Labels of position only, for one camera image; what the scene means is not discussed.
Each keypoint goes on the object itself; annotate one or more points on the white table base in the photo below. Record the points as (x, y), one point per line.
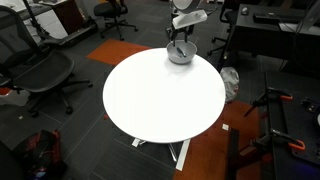
(183, 156)

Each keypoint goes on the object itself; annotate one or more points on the teal pen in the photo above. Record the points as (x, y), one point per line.
(181, 52)

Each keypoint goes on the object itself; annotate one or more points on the grey bowl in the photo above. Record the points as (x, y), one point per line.
(173, 56)

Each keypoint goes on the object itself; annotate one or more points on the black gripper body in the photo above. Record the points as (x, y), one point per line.
(181, 30)

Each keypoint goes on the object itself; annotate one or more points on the white plastic bag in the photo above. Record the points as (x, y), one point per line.
(230, 83)

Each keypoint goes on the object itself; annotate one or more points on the small red floor item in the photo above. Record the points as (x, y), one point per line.
(105, 116)

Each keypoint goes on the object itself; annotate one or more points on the white floor tag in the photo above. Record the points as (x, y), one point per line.
(225, 127)

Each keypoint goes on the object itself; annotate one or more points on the grey computer mouse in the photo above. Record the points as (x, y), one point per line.
(245, 10)

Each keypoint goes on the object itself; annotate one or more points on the black breadboard table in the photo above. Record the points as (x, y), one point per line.
(293, 123)

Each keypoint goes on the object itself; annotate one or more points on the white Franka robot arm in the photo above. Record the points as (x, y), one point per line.
(186, 5)

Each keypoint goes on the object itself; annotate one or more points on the black red backpack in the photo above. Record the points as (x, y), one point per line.
(40, 153)

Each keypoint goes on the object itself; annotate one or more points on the brown wooden cabinet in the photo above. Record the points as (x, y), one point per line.
(68, 15)

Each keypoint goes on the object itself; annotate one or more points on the black mesh office chair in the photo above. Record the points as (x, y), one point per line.
(43, 71)

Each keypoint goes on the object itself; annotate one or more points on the white cabinet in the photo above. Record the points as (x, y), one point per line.
(53, 23)

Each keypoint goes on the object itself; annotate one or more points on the black post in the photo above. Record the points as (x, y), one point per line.
(233, 156)

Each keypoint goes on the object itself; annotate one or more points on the black kick scooter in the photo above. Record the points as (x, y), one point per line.
(73, 35)

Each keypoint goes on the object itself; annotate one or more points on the orange black bar clamp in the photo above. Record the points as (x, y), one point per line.
(295, 144)
(276, 96)

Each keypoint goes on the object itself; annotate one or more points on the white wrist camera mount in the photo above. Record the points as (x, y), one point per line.
(190, 18)

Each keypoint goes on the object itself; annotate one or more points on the black desk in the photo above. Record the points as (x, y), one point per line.
(266, 36)

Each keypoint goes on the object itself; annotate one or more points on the black keyboard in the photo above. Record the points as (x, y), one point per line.
(266, 17)

